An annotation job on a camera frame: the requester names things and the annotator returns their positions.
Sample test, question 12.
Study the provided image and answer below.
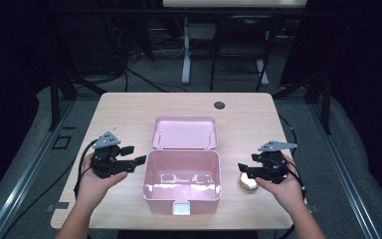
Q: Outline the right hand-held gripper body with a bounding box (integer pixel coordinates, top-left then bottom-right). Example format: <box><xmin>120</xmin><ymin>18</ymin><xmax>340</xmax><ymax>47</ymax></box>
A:
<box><xmin>250</xmin><ymin>139</ymin><xmax>298</xmax><ymax>185</ymax></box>

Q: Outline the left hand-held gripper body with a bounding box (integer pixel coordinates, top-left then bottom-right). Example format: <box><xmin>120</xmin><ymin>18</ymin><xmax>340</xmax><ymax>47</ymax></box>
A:
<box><xmin>90</xmin><ymin>130</ymin><xmax>129</xmax><ymax>179</ymax></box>

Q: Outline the round snack packet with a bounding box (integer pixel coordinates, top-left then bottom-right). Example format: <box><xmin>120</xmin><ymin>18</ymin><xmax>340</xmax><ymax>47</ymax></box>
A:
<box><xmin>238</xmin><ymin>171</ymin><xmax>260</xmax><ymax>193</ymax></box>

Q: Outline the pink lidded storage box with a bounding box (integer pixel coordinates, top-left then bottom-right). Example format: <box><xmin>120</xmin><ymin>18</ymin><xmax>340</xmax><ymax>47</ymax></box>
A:
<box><xmin>141</xmin><ymin>115</ymin><xmax>224</xmax><ymax>217</ymax></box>

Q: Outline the person's left hand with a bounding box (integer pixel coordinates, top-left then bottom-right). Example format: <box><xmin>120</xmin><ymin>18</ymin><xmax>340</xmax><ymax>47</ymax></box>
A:
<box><xmin>75</xmin><ymin>152</ymin><xmax>129</xmax><ymax>211</ymax></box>

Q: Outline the person's right hand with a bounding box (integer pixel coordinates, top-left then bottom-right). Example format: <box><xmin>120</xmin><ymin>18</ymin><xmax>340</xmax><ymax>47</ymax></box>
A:
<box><xmin>254</xmin><ymin>154</ymin><xmax>308</xmax><ymax>214</ymax></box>

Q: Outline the black metal stand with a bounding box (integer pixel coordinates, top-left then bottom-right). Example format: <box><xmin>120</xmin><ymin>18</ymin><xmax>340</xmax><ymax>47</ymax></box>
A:
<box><xmin>48</xmin><ymin>19</ymin><xmax>107</xmax><ymax>132</ymax></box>
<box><xmin>272</xmin><ymin>71</ymin><xmax>333</xmax><ymax>135</ymax></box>

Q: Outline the white desk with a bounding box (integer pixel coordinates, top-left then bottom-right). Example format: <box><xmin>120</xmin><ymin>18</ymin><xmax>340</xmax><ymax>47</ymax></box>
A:
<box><xmin>162</xmin><ymin>0</ymin><xmax>308</xmax><ymax>87</ymax></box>

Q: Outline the black chair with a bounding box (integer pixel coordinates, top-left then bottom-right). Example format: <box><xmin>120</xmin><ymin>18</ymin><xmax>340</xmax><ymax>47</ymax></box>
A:
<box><xmin>209</xmin><ymin>14</ymin><xmax>281</xmax><ymax>93</ymax></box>

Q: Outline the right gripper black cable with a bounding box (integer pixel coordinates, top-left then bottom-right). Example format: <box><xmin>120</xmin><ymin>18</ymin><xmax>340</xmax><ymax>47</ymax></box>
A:
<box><xmin>261</xmin><ymin>155</ymin><xmax>308</xmax><ymax>201</ymax></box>

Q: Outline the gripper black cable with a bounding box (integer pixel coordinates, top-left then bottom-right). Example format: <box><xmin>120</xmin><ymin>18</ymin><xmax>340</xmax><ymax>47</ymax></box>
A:
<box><xmin>261</xmin><ymin>155</ymin><xmax>308</xmax><ymax>201</ymax></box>
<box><xmin>73</xmin><ymin>138</ymin><xmax>101</xmax><ymax>201</ymax></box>

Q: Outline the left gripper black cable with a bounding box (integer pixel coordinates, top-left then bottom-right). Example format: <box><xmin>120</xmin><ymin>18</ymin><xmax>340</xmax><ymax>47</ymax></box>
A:
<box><xmin>73</xmin><ymin>138</ymin><xmax>101</xmax><ymax>201</ymax></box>

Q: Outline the black cable beside table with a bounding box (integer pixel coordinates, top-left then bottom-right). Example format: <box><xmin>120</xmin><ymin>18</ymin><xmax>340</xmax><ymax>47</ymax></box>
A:
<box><xmin>278</xmin><ymin>114</ymin><xmax>298</xmax><ymax>157</ymax></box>

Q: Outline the aluminium floor rail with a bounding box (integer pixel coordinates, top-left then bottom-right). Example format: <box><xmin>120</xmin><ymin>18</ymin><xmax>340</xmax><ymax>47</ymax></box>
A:
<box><xmin>310</xmin><ymin>102</ymin><xmax>382</xmax><ymax>239</ymax></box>
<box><xmin>0</xmin><ymin>99</ymin><xmax>78</xmax><ymax>239</ymax></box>

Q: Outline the thin black floor cable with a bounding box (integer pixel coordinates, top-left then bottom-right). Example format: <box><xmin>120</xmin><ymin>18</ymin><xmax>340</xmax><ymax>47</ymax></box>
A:
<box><xmin>0</xmin><ymin>158</ymin><xmax>78</xmax><ymax>239</ymax></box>

